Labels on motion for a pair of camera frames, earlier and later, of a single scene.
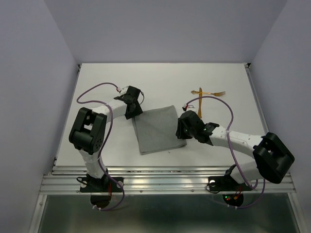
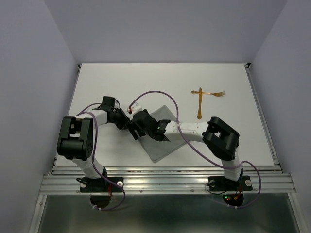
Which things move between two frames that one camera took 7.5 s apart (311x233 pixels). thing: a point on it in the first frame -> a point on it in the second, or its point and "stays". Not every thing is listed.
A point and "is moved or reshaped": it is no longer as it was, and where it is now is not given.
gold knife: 199,114 stays
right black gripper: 179,132 -> 132,126
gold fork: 215,94 stays
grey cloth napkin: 155,130 is moved or reshaped
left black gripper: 138,111 -> 122,125
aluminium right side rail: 251,79 stays
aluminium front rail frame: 66,180 stays
